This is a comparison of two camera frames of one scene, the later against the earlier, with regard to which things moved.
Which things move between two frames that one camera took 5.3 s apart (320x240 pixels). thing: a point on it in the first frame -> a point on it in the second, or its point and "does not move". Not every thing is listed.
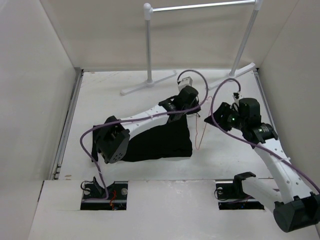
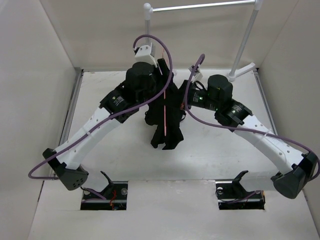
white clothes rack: [148, 9] does not move
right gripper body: [230, 118] -> [199, 98]
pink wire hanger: [206, 124] -> [164, 101]
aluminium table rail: [55, 169] does not move
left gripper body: [193, 105] -> [147, 92]
